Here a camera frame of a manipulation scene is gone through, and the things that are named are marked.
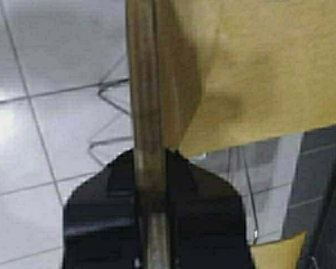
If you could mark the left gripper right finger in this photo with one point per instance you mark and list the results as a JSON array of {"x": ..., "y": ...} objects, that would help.
[{"x": 207, "y": 217}]

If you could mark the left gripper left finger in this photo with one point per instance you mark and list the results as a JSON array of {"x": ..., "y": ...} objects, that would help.
[{"x": 100, "y": 223}]

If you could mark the yellow wooden chair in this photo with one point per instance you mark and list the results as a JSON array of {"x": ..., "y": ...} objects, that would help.
[
  {"x": 206, "y": 75},
  {"x": 280, "y": 254}
]

